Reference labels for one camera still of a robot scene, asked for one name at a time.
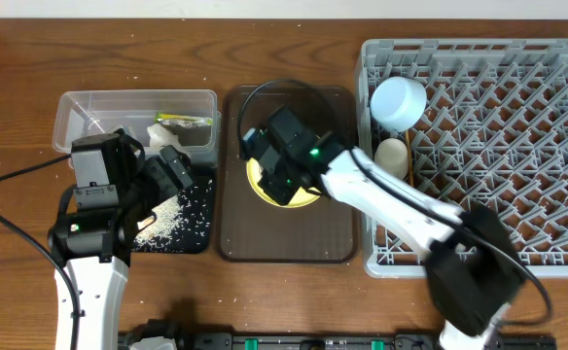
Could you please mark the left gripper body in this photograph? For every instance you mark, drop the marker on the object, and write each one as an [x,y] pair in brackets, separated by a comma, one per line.
[141,194]

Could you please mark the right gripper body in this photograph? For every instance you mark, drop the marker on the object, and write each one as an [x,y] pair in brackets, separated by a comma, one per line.
[280,185]

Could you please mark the white tissue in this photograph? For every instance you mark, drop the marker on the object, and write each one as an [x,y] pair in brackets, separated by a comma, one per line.
[161,137]

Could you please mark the yellow plate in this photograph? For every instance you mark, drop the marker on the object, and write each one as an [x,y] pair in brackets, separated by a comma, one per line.
[254,175]

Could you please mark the green yellow snack wrapper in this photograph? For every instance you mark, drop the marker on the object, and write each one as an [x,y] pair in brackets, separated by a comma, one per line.
[183,121]

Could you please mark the rice pile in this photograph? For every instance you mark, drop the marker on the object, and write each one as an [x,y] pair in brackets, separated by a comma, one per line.
[167,219]

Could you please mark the cream white cup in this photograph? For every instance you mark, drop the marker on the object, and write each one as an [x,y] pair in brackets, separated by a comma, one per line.
[392,156]

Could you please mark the wooden chopstick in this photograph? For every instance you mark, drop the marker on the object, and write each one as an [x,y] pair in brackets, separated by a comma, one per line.
[410,162]

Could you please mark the light blue bowl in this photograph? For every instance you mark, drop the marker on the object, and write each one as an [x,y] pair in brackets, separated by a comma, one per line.
[398,103]

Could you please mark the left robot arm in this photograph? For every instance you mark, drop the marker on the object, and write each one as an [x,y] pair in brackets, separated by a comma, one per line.
[93,235]

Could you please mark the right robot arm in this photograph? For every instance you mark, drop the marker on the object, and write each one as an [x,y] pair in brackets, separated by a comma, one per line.
[471,266]

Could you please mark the clear plastic waste bin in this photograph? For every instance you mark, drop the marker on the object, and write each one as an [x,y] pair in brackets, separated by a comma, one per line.
[90,112]

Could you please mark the grey plastic dishwasher rack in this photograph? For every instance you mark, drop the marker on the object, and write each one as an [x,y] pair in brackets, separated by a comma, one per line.
[494,131]

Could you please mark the black plastic tray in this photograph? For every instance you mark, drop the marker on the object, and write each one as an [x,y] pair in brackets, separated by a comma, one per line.
[191,228]

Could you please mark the dark brown serving tray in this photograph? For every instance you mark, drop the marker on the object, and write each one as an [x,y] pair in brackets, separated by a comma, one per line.
[251,230]

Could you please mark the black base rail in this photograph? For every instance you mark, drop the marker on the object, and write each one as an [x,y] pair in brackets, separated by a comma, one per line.
[162,334]

